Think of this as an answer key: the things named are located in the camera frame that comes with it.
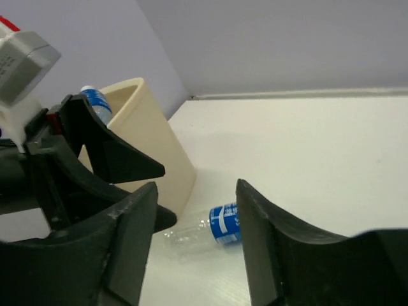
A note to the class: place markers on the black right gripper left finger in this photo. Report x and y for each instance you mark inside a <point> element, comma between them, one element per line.
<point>98,261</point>

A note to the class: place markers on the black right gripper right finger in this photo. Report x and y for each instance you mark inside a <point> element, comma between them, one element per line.
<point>291,262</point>

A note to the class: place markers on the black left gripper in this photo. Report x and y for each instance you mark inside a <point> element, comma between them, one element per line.
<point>40,168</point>

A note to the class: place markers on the blue label bottle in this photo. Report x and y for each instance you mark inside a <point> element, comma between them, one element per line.
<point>205,231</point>
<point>98,102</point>

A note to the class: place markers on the beige plastic bin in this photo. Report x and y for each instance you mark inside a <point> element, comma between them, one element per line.
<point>138,119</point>

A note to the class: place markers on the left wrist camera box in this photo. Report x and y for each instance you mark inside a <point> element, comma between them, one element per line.
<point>25,59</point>

